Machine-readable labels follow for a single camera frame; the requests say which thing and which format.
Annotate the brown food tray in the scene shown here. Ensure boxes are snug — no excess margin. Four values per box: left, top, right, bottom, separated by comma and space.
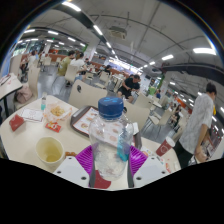
69, 105, 143, 149

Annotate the pink bag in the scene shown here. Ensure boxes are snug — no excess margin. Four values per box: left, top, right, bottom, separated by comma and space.
14, 84, 34, 104

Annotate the red paper cup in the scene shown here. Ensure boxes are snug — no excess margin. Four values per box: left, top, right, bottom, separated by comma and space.
155, 136, 176, 158

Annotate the cream mug pretzel handle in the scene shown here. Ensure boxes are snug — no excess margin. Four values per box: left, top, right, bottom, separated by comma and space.
35, 135, 78, 168

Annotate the white paper napkin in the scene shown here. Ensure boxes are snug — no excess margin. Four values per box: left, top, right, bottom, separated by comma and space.
132, 121, 140, 136

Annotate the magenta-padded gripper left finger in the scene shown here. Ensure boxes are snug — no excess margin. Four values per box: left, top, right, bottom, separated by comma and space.
53, 144, 98, 189

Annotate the red ketchup packet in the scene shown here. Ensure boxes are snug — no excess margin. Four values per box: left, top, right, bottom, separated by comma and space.
44, 121, 63, 134

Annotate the white printed paper card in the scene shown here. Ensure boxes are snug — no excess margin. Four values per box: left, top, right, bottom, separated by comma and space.
18, 107, 45, 124

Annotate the neighbouring cream table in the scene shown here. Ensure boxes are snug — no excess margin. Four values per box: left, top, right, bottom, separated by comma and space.
0, 73, 24, 118

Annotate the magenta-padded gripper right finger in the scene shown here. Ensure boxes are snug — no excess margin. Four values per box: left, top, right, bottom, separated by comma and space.
128, 144, 173, 189

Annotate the ceiling air conditioner unit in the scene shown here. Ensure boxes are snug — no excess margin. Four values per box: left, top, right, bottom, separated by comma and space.
108, 25, 128, 40

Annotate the small red box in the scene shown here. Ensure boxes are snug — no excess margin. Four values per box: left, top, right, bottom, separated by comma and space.
8, 114, 26, 132

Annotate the clear plastic bottle blue cap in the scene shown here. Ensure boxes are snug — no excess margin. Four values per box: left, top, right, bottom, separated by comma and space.
88, 96, 135, 183

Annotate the small clear teal bottle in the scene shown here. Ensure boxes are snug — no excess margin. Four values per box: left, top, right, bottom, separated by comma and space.
40, 91, 48, 112

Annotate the crumpled food wrapper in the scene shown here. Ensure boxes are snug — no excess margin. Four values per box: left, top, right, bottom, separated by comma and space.
43, 101, 73, 124

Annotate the person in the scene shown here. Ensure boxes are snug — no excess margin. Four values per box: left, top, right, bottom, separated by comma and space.
57, 49, 76, 78
173, 82, 218, 169
117, 74, 142, 103
70, 51, 88, 81

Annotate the cream chair with round hole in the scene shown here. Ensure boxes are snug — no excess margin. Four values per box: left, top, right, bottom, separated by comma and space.
123, 99, 151, 131
68, 79, 108, 110

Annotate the colourful printed paper flyer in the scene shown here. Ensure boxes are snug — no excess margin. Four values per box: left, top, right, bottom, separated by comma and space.
141, 148, 168, 162

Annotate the group of ceiling lights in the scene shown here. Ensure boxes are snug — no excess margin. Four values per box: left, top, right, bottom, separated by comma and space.
13, 0, 224, 134

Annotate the group of cream chairs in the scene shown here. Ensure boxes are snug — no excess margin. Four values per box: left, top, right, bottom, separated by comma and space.
9, 53, 188, 134

